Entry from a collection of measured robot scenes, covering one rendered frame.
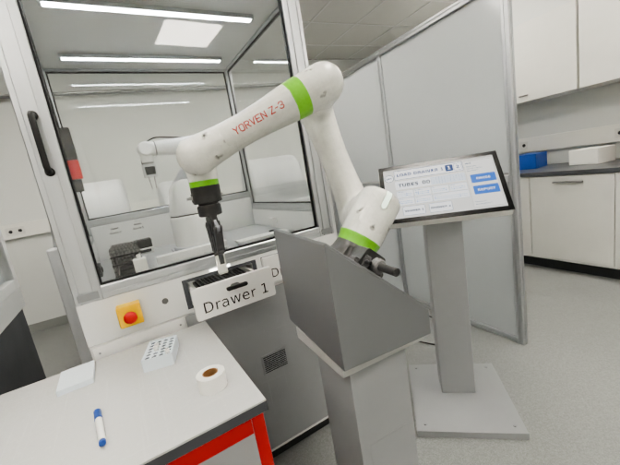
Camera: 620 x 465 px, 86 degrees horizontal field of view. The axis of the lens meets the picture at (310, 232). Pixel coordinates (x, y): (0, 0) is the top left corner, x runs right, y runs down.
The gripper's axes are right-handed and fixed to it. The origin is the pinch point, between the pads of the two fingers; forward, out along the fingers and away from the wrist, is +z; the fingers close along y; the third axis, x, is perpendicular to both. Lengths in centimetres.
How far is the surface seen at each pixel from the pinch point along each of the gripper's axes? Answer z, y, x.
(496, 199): -2, 30, 109
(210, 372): 20.1, 27.6, -14.8
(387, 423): 50, 42, 28
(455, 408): 95, 16, 89
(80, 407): 23, 12, -45
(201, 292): 7.8, -1.0, -8.1
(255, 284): 11.1, -1.1, 10.4
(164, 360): 21.1, 9.0, -23.8
